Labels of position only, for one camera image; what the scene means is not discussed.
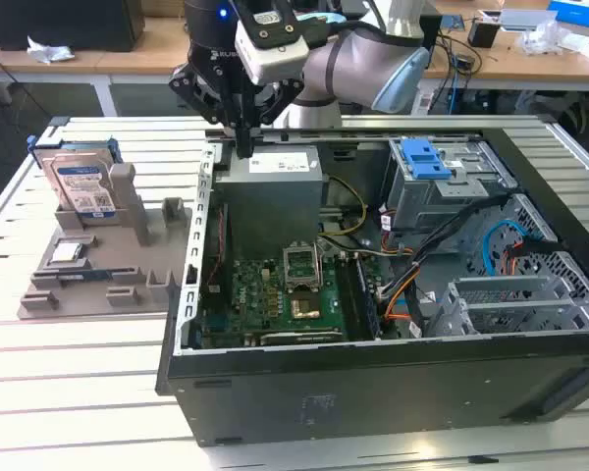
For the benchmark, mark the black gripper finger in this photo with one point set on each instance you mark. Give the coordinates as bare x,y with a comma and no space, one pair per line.
191,88
282,95

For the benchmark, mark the hard disk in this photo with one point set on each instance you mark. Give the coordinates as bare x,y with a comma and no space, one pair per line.
83,181

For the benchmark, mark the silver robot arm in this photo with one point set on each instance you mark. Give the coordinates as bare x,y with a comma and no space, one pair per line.
353,54

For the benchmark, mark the metal disk bay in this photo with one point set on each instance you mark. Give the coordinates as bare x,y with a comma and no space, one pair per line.
496,294

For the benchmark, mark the grey power supply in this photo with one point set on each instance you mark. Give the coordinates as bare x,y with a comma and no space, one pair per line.
270,206

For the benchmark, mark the large black computer tower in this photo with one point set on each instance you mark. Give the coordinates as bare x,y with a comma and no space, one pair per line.
78,24

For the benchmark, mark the crumpled white plastic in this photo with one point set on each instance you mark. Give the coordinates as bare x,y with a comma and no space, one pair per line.
49,49

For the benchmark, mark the blue plastic drive latch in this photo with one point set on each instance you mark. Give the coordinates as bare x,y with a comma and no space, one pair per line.
424,159

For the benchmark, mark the small black box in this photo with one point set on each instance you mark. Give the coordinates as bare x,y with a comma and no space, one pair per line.
432,34

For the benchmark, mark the locking lever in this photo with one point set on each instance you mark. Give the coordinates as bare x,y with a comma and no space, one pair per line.
319,260

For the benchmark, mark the metal drive cage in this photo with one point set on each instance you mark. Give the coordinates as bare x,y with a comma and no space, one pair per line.
422,201

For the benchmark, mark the grey parts rack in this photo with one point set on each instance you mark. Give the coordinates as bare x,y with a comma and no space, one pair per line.
127,255

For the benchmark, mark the green motherboard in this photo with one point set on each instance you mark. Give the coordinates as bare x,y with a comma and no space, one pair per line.
255,294

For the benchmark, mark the silver CPU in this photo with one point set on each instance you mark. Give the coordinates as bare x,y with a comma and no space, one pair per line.
66,252

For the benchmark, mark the black pen cup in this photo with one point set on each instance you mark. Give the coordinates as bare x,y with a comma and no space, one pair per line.
482,35

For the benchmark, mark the black RAM slot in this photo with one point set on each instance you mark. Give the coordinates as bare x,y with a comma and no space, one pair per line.
347,294

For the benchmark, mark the dark RAM stick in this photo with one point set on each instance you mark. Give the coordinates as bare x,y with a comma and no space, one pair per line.
93,275

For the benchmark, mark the CPU socket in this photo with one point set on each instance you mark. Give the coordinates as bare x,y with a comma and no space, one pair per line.
305,306

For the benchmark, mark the black graphics card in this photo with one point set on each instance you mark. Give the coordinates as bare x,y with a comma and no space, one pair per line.
299,337

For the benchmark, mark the white flat box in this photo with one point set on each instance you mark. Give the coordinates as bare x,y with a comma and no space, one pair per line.
525,18

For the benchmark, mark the clear plastic bag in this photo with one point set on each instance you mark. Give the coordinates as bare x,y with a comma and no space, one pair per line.
540,39

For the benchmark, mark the white box dark opening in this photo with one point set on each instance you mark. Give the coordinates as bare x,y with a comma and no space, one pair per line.
576,46

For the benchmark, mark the blue flat box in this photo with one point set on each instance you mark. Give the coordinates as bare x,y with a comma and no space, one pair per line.
574,11

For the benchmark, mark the black PC case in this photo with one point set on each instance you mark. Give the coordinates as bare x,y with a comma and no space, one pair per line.
373,392

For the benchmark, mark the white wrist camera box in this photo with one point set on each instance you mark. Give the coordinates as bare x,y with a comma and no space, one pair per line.
275,54

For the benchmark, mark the wooden desk white frame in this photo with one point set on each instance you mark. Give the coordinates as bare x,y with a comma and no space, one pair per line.
142,59

